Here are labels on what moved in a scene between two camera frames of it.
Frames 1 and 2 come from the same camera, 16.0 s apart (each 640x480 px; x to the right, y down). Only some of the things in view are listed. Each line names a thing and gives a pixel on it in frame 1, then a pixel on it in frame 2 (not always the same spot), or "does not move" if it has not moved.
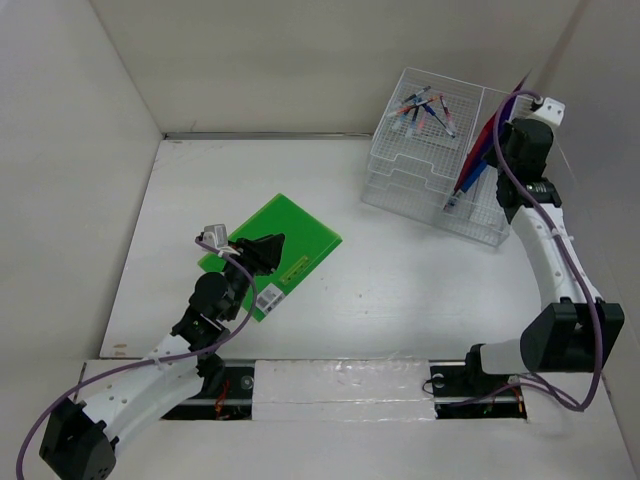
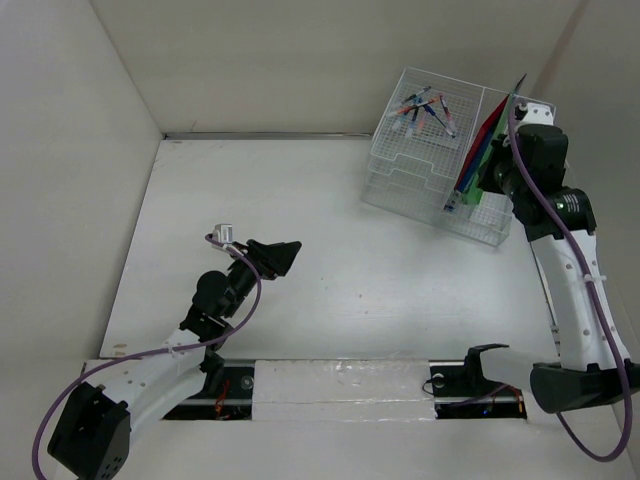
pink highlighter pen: (421, 123) does not move
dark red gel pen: (450, 119) does not move
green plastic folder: (307, 244) → (472, 194)
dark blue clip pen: (430, 110) does not move
